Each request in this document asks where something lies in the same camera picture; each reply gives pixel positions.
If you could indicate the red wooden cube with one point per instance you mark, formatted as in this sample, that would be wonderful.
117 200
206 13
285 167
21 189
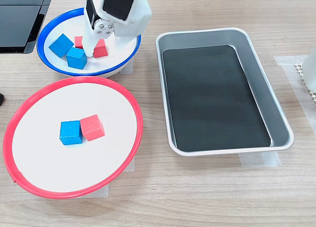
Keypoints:
78 42
101 50
92 127

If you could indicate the blue wooden cube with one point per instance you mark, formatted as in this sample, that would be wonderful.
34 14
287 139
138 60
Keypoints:
70 132
60 45
76 58

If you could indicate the blue-rimmed white plate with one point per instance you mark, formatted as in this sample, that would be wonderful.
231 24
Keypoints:
111 56

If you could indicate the clear tape strip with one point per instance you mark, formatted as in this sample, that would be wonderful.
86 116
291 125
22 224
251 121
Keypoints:
130 166
259 160
101 191
128 67

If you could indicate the black electronic device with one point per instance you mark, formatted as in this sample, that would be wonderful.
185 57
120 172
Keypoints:
14 27

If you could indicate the black mat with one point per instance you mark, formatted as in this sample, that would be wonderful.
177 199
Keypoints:
209 101

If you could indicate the small black object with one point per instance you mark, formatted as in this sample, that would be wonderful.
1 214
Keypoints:
1 100

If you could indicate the red-rimmed white plate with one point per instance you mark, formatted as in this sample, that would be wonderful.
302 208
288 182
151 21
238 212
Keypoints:
49 162

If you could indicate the steel tray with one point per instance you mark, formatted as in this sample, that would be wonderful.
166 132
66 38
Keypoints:
277 128

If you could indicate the pale perforated base plate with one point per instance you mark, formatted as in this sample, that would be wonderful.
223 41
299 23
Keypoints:
300 67

